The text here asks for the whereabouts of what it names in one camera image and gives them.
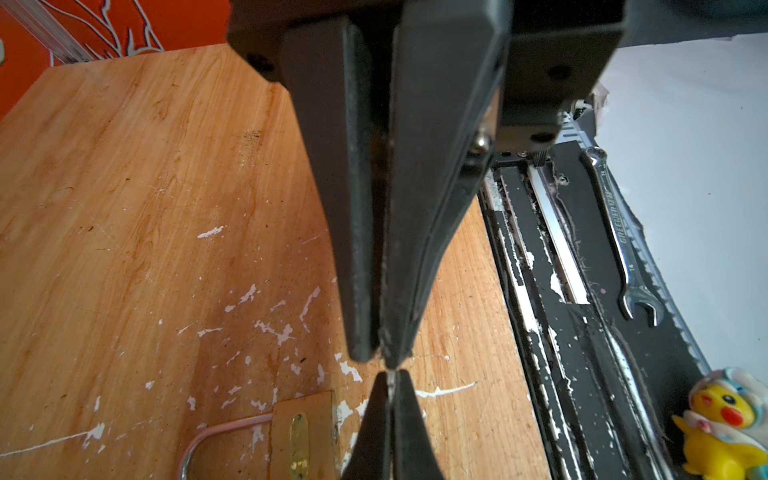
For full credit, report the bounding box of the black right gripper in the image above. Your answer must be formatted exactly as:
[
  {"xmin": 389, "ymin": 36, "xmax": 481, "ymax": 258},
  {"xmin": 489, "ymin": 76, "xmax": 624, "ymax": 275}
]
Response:
[{"xmin": 227, "ymin": 1, "xmax": 625, "ymax": 369}]

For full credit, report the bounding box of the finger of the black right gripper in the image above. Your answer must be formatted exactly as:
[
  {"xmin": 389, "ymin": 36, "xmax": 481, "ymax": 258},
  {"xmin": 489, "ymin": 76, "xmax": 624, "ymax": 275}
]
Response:
[{"xmin": 280, "ymin": 16, "xmax": 378, "ymax": 363}]

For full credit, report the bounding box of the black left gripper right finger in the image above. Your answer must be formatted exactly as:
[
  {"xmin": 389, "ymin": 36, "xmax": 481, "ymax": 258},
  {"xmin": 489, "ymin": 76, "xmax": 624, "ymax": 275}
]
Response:
[{"xmin": 391, "ymin": 370, "xmax": 444, "ymax": 480}]

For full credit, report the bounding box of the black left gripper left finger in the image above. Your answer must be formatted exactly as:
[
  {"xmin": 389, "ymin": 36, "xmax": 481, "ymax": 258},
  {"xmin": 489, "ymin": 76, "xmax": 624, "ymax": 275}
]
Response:
[{"xmin": 341, "ymin": 372, "xmax": 392, "ymax": 480}]

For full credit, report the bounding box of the brass padlock with steel shackle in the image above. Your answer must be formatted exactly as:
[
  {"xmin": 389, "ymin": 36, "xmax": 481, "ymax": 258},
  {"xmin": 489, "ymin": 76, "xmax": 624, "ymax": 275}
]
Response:
[{"xmin": 176, "ymin": 391, "xmax": 340, "ymax": 479}]

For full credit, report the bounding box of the silver wrench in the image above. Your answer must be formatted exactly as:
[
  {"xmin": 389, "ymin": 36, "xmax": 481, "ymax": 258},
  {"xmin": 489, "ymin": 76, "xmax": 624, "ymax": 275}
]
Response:
[{"xmin": 580, "ymin": 146, "xmax": 666, "ymax": 328}]

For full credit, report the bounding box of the small toy figure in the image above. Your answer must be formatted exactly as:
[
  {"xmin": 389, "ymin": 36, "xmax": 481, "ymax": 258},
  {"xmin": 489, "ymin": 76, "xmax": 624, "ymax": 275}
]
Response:
[{"xmin": 672, "ymin": 367, "xmax": 767, "ymax": 480}]

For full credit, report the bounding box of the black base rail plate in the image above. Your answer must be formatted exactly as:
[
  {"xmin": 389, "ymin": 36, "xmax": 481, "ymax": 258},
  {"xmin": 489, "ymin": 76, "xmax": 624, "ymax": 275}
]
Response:
[{"xmin": 480, "ymin": 142, "xmax": 708, "ymax": 479}]

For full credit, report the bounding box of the aluminium frame post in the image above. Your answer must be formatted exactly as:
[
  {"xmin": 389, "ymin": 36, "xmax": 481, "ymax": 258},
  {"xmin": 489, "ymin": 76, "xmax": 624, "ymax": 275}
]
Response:
[{"xmin": 1, "ymin": 0, "xmax": 95, "ymax": 64}]

